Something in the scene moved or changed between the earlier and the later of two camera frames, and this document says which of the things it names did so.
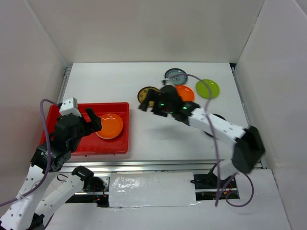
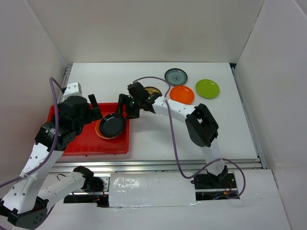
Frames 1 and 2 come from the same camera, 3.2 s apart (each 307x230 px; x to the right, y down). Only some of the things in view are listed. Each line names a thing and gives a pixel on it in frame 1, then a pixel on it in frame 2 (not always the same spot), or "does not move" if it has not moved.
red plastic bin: x=94 y=144 does not move
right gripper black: x=151 y=94 -> x=125 y=99
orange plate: x=186 y=93 does not move
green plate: x=203 y=90 does not move
